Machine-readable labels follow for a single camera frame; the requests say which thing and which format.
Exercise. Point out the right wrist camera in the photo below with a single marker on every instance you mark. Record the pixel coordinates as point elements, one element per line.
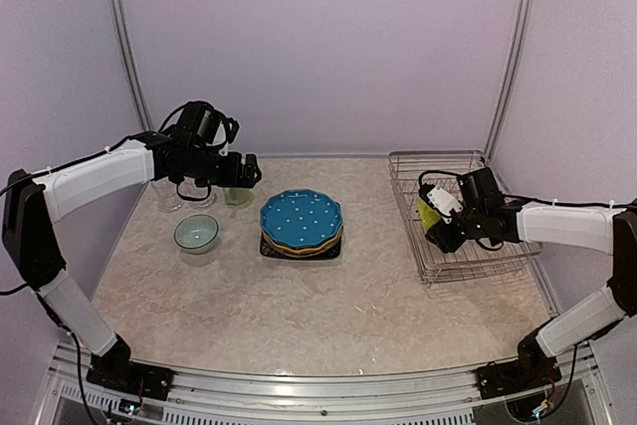
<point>444,203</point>

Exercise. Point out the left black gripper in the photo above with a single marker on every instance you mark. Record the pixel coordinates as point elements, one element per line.
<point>233,178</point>

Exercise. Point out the white patterned bowl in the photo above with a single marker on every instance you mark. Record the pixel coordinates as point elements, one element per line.
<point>196,234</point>

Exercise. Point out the vertical aluminium post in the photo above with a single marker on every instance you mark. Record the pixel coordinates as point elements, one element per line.
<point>126,55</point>
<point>512,65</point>

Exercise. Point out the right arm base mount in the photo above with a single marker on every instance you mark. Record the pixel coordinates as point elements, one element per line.
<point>505,378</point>

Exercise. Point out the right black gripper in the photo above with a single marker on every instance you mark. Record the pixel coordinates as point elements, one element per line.
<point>441,237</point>

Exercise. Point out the right vertical aluminium post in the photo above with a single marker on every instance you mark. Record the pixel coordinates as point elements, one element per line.
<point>512,65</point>

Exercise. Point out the clear glass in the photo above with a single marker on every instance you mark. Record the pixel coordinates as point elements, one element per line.
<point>202,197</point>
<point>167,199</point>

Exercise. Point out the pale green mug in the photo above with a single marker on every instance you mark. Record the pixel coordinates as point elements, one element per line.
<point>236,196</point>

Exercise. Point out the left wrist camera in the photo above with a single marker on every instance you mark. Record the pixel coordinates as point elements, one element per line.
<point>225,135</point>

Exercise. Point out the blue polka dot plate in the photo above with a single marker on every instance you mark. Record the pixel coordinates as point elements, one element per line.
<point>301,219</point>

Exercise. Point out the left vertical aluminium post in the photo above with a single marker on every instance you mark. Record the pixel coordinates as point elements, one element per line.
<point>126,55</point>

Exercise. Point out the yellow-green bowl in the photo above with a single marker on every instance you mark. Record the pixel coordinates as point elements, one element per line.
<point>429,213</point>

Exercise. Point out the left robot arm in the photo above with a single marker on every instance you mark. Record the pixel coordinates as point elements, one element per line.
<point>192,143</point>

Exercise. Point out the aluminium front frame rail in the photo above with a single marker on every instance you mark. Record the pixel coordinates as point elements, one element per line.
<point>449,395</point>

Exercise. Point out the orange polka dot plate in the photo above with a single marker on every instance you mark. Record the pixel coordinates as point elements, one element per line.
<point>304,251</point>

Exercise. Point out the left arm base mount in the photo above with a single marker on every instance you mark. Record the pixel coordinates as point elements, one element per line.
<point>140,379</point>

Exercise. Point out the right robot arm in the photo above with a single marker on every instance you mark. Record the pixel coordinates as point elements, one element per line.
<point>482,213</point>

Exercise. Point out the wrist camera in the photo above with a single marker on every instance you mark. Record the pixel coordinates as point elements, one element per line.
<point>225,135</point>
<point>444,203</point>

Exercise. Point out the black square floral plate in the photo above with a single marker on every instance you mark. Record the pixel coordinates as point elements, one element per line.
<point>326,253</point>

